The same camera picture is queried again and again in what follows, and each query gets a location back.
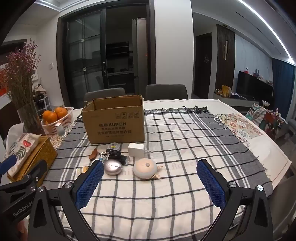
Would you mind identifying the brown cardboard box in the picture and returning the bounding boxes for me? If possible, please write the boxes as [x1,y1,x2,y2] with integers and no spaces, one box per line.
[81,95,145,144]

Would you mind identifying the round white lamp with strap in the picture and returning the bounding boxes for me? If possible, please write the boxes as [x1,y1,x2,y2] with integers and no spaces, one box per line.
[133,158,163,180]

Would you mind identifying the white wire fruit basket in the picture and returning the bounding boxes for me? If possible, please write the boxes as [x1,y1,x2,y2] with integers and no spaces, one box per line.
[41,107,74,135]

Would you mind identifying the dark glass sliding door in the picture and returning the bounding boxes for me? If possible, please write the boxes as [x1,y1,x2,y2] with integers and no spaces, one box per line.
[58,9,155,107]

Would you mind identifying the dried pink flowers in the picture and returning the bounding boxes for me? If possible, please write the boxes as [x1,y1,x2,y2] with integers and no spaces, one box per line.
[4,39,42,109]

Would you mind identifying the grey dining chair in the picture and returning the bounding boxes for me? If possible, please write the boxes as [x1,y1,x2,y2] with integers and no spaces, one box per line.
[146,84,188,100]
[84,88,126,108]

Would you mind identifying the white rectangular box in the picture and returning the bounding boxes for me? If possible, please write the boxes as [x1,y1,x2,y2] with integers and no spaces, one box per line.
[128,143,144,157]

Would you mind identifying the white television cabinet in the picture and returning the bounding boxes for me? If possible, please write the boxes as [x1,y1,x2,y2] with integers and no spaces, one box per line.
[213,93,250,107]

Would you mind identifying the printed fabric tissue cover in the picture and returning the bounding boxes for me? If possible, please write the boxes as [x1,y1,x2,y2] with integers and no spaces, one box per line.
[5,133,42,174]

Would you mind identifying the silver oval case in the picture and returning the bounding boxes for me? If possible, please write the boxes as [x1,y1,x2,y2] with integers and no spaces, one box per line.
[103,159,123,175]

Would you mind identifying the ceiling light strip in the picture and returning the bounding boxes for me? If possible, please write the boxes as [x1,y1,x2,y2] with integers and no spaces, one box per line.
[238,0,292,59]

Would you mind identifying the glass vase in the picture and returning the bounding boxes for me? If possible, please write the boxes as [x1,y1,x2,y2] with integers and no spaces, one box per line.
[17,102,45,136]

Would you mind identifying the silver refrigerator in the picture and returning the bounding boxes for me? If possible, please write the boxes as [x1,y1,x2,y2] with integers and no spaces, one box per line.
[132,19,148,94]

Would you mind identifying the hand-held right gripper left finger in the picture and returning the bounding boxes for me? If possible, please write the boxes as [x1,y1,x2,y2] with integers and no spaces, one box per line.
[28,159,104,241]

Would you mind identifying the white shelf rack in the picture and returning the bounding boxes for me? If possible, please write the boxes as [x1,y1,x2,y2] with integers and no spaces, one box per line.
[35,94,50,112]

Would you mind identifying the woven yellow tissue box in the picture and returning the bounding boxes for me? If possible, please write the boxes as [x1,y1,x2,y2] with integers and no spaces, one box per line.
[7,136,58,186]

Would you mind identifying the grey white checked tablecloth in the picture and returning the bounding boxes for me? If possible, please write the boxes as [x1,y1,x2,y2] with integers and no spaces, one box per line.
[44,105,273,241]

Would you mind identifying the blue curtain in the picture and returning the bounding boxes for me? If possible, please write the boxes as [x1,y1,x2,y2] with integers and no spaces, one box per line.
[270,58,296,121]

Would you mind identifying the black television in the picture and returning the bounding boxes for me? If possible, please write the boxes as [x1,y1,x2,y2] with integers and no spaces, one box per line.
[236,71,273,102]

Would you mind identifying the colourful patterned cloth bag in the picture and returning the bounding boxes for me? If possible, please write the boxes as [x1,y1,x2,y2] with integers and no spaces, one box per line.
[245,103,267,130]

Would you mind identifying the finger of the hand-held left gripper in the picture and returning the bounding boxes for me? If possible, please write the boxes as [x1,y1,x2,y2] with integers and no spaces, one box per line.
[0,154,18,177]
[14,159,48,188]

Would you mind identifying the dark wooden door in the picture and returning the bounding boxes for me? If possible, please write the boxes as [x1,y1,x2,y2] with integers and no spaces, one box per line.
[194,32,212,99]

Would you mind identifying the dark slatted wooden panel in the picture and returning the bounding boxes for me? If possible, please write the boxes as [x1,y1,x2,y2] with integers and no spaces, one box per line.
[216,24,236,94]

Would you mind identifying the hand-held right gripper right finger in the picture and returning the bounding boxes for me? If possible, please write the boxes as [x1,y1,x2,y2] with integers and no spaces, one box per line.
[196,159,274,241]

